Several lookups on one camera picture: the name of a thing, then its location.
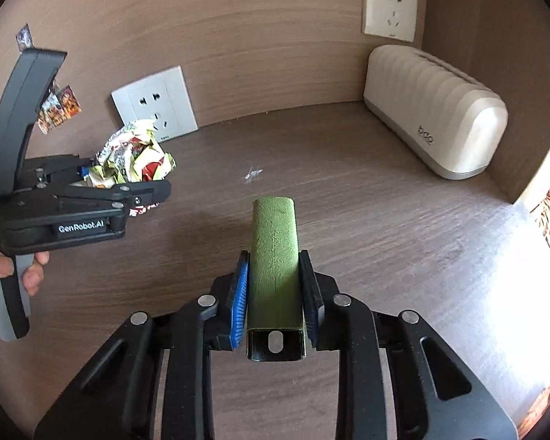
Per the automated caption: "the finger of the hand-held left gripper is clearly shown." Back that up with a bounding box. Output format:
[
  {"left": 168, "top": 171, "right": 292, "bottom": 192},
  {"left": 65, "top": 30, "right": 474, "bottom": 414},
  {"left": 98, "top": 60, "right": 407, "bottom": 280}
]
[
  {"left": 57, "top": 179, "right": 172, "bottom": 214},
  {"left": 25, "top": 153, "right": 98, "bottom": 190}
]

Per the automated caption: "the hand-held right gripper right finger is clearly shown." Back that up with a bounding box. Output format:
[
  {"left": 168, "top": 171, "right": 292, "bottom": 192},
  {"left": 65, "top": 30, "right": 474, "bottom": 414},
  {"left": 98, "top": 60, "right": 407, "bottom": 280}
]
[{"left": 298, "top": 250, "right": 518, "bottom": 440}]

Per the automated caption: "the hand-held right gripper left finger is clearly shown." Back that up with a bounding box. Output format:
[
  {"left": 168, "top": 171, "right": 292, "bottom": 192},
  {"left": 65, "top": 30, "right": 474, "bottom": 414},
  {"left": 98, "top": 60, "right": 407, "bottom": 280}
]
[{"left": 33, "top": 250, "right": 250, "bottom": 440}]

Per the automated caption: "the yellow white wrapper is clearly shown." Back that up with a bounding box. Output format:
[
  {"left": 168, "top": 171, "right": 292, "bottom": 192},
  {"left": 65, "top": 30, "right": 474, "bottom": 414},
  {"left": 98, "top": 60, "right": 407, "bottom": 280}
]
[{"left": 81, "top": 119, "right": 177, "bottom": 217}]

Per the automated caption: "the green cardboard box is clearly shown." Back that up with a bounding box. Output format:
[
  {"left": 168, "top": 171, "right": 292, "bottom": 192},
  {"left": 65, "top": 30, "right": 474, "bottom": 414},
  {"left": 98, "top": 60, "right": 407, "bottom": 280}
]
[{"left": 246, "top": 196, "right": 308, "bottom": 362}]

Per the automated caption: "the person's left hand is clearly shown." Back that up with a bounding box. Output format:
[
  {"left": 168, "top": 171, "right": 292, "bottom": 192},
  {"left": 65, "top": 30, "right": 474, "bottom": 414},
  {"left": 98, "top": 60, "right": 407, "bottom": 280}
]
[{"left": 0, "top": 245, "right": 51, "bottom": 331}]

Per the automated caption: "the cluster of picture stickers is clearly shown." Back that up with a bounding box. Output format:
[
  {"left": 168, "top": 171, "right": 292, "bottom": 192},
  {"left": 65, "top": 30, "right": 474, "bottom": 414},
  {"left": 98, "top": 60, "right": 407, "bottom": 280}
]
[{"left": 16, "top": 23, "right": 82, "bottom": 135}]

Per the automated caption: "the beige ribbed desktop device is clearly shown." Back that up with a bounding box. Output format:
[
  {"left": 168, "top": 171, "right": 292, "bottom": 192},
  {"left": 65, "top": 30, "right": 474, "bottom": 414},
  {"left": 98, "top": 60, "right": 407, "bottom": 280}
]
[{"left": 363, "top": 45, "right": 509, "bottom": 180}]

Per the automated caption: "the white wall outlet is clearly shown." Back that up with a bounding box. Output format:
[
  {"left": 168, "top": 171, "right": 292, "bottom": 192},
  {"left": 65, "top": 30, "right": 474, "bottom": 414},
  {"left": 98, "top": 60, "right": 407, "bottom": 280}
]
[
  {"left": 111, "top": 65, "right": 199, "bottom": 140},
  {"left": 362, "top": 0, "right": 419, "bottom": 43}
]

